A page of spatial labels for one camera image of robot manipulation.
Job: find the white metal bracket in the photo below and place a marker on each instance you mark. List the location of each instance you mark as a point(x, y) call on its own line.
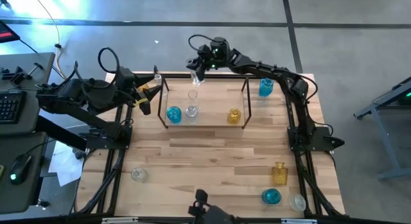
point(119, 220)
point(298, 221)

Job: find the black mechanical device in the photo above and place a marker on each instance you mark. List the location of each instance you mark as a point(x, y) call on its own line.
point(208, 214)

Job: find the clear ribbed glass vase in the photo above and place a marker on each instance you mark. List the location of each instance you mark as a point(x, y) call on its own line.
point(191, 113)

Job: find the black keyboard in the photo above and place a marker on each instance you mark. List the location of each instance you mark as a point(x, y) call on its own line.
point(9, 106)

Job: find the yellow ribbed wide-mouth vase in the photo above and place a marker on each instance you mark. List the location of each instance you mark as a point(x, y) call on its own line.
point(234, 115)

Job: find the small black clip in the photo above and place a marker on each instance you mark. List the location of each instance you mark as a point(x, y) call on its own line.
point(43, 203)

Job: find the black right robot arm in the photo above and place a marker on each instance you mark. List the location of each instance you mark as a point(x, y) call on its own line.
point(273, 70)

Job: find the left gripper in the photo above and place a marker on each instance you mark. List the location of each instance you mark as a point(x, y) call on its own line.
point(126, 86)

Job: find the teal round glass vase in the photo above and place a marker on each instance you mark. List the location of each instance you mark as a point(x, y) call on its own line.
point(271, 196)

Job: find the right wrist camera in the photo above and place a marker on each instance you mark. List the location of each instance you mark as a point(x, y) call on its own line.
point(191, 63)

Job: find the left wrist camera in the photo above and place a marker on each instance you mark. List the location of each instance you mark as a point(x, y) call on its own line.
point(146, 108)

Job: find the black clamp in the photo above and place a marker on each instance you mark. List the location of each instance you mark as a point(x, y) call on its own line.
point(16, 77)

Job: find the black screen device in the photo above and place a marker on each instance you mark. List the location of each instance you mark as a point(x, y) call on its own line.
point(6, 33)

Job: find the grey caster wheel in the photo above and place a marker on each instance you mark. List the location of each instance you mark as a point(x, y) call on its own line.
point(78, 153)

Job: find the dark grey desk surface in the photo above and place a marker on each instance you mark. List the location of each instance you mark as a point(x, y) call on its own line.
point(9, 143)

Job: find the black aluminium table frame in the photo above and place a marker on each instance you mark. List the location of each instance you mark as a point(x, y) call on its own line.
point(224, 76)

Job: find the yellow tag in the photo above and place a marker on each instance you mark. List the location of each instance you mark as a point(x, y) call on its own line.
point(140, 102)

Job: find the clear round glass vase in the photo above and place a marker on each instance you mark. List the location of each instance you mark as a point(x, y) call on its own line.
point(139, 175)
point(298, 202)

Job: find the teal embossed glass vase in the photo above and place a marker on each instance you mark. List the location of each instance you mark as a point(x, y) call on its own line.
point(174, 115)

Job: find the black frame bracket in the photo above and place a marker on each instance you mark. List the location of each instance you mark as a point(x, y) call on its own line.
point(155, 70)

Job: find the blue-grey metal table frame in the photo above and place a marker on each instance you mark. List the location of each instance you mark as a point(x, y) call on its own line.
point(382, 134)

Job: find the wooden shelf black metal frame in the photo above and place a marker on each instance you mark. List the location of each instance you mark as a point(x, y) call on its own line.
point(215, 102)

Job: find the yellow square hobnail vase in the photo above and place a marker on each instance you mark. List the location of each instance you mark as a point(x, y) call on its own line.
point(279, 174)

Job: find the black computer mouse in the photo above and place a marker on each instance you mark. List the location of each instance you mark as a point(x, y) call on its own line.
point(20, 167)

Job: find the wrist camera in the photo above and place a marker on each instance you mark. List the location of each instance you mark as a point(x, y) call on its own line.
point(191, 63)
point(146, 108)

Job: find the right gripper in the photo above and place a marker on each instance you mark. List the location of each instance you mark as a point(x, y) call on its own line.
point(204, 57)

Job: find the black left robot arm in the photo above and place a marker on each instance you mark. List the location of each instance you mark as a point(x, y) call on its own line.
point(77, 102)

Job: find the teal hobnail glass vase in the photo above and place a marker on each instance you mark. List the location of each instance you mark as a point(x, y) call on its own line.
point(266, 87)

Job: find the black support beam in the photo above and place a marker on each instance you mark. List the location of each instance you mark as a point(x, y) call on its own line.
point(61, 134)

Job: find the white paper sheet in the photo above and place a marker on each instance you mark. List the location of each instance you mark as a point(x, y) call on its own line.
point(65, 166)

